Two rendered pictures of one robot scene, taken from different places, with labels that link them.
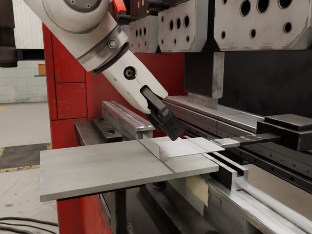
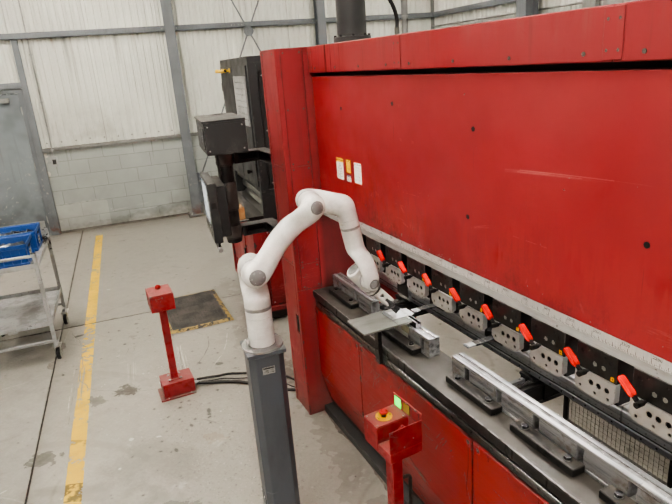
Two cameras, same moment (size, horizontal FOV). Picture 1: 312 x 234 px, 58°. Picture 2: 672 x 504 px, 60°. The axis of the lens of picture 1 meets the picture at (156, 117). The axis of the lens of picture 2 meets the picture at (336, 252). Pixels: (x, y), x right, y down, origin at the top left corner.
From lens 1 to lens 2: 2.38 m
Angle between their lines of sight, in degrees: 6
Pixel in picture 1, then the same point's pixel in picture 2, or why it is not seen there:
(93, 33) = not seen: hidden behind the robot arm
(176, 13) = (393, 269)
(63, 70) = (305, 255)
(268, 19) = (418, 289)
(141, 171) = (387, 325)
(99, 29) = not seen: hidden behind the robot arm
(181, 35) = (396, 277)
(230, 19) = (411, 283)
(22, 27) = (111, 105)
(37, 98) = (144, 213)
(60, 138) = (304, 302)
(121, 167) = (380, 324)
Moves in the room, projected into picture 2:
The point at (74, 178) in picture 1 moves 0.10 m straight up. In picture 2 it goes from (369, 329) to (368, 309)
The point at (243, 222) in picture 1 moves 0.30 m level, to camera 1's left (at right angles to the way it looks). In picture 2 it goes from (419, 337) to (356, 343)
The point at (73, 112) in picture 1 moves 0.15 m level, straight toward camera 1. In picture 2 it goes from (311, 283) to (319, 291)
